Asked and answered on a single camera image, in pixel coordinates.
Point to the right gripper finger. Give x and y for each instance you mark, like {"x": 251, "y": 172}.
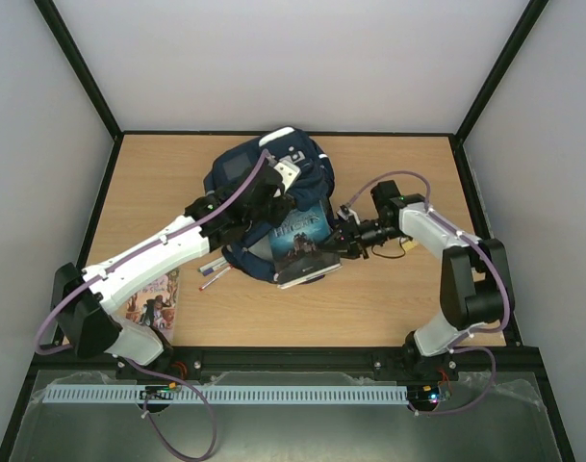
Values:
{"x": 336, "y": 238}
{"x": 340, "y": 249}

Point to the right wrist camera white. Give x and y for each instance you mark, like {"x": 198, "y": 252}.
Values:
{"x": 347, "y": 214}

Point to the dark blue fantasy book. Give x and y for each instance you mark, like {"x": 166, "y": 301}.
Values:
{"x": 294, "y": 246}

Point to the yellow eraser block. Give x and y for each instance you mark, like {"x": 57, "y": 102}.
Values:
{"x": 409, "y": 245}

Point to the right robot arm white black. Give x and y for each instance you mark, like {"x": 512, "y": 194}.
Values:
{"x": 475, "y": 293}

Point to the black aluminium frame rail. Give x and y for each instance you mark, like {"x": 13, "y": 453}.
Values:
{"x": 380, "y": 363}

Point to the light blue cable duct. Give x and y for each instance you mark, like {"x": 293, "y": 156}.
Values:
{"x": 227, "y": 395}

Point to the navy blue backpack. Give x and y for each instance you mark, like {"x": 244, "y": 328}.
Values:
{"x": 316, "y": 182}

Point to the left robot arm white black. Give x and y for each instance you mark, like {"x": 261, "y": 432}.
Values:
{"x": 85, "y": 301}

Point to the purple illustrated book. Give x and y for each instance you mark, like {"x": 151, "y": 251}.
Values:
{"x": 155, "y": 304}

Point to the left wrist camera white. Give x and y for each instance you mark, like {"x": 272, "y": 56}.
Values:
{"x": 288, "y": 170}

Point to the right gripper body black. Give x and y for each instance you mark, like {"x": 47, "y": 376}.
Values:
{"x": 345, "y": 236}

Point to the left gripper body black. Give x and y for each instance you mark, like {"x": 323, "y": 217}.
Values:
{"x": 262, "y": 217}

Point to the purple cap marker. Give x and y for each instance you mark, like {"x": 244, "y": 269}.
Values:
{"x": 213, "y": 266}

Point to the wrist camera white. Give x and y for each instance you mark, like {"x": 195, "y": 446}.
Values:
{"x": 288, "y": 170}
{"x": 347, "y": 214}

